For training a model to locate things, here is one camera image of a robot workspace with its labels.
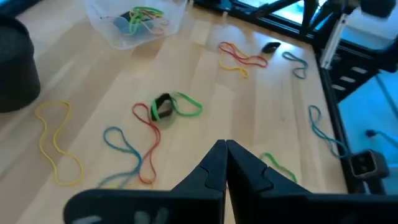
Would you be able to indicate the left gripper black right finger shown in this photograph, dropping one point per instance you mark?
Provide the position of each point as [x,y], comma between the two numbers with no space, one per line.
[280,205]

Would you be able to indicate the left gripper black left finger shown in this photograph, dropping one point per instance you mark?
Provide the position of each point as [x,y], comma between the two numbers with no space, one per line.
[186,205]

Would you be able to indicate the green rubber band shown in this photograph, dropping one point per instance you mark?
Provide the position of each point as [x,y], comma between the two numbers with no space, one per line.
[280,166]
[146,9]
[189,99]

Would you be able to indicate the teal rubber band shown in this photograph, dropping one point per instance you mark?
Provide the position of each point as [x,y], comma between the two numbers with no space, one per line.
[293,58]
[323,137]

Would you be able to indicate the yellow rubber band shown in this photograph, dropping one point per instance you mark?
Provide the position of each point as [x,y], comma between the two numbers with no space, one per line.
[244,72]
[56,102]
[147,28]

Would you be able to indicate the clear plastic bin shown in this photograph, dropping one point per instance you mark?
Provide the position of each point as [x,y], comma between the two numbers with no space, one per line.
[102,28]

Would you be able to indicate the potted green plant black pot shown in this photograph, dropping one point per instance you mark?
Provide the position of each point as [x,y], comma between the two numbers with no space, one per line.
[15,71]

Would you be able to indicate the black table-level camera box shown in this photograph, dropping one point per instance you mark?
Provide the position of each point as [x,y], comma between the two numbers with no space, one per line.
[362,163]

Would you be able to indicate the silver aluminium rig post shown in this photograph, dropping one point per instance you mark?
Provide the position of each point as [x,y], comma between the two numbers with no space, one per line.
[332,40]

